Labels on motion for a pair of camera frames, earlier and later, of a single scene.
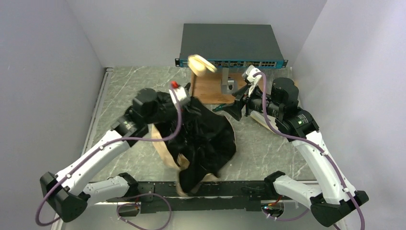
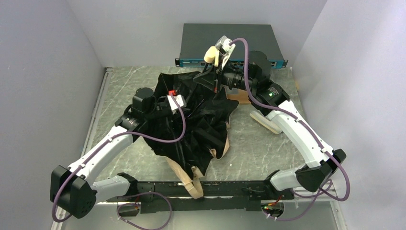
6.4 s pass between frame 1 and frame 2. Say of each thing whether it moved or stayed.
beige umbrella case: stayed
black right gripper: moved
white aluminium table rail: stayed
